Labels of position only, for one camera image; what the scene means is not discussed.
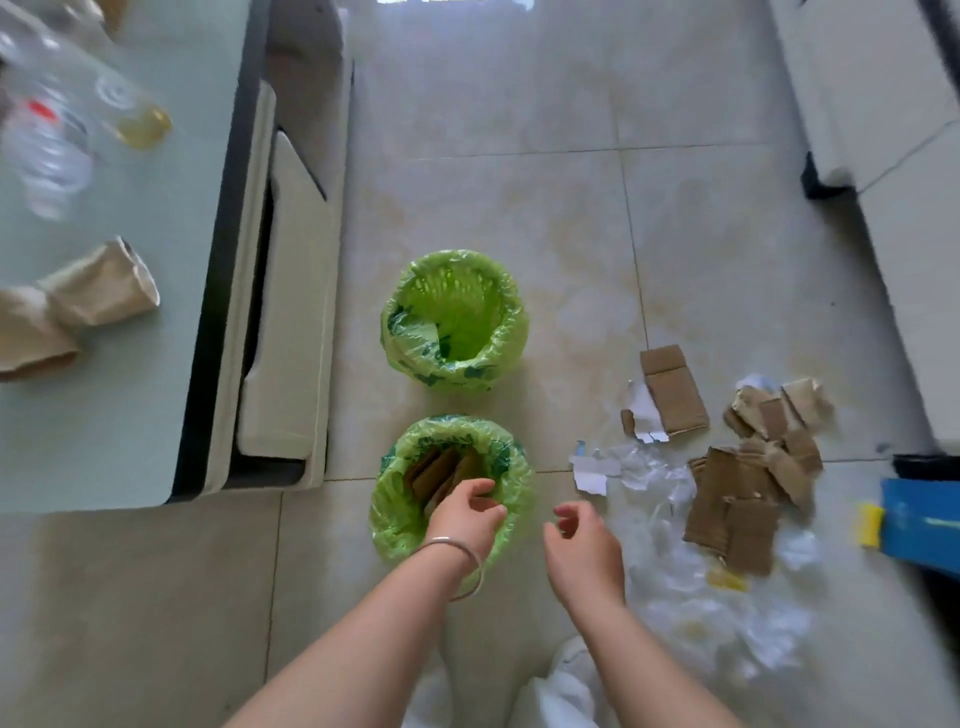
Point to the person's right hand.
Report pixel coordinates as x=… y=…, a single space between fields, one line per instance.
x=589 y=562

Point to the person's left hand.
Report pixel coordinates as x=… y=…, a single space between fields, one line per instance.
x=463 y=525

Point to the person's right thumb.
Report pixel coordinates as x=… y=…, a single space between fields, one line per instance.
x=552 y=538

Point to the person's left thumb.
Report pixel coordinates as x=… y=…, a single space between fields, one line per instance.
x=496 y=514

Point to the person's left forearm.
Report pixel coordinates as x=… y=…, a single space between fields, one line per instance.
x=360 y=645

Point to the person's right forearm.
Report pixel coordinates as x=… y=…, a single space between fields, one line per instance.
x=645 y=667

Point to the cardboard pieces in bin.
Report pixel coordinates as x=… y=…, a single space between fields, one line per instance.
x=436 y=474

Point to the white paper scrap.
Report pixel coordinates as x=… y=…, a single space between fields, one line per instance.
x=643 y=411
x=592 y=474

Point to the green-lined waste bin with cardboard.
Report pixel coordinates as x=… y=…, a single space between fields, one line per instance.
x=394 y=517

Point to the pile of clear plastic wrap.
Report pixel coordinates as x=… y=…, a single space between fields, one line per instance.
x=675 y=585

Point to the empty green-lined waste bin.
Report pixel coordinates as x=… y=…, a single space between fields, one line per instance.
x=480 y=352

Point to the small yellow scrap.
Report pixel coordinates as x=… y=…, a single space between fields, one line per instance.
x=726 y=579

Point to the flat folded cardboard piece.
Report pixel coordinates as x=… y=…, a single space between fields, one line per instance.
x=675 y=397

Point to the pile of torn cardboard pieces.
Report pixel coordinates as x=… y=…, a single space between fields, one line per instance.
x=739 y=517

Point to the beige chair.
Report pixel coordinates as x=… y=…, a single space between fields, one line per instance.
x=289 y=337

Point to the blue and yellow box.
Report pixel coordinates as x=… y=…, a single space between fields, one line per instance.
x=919 y=525

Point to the black container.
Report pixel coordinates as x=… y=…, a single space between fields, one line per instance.
x=926 y=466

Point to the crushed brown paper cup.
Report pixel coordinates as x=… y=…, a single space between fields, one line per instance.
x=101 y=289
x=30 y=337

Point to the white sofa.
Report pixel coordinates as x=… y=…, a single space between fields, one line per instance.
x=885 y=112

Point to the clear bottle with yellow liquid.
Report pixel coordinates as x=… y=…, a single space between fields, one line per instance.
x=127 y=112

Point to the clear bottle with red cap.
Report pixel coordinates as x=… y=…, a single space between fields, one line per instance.
x=45 y=150

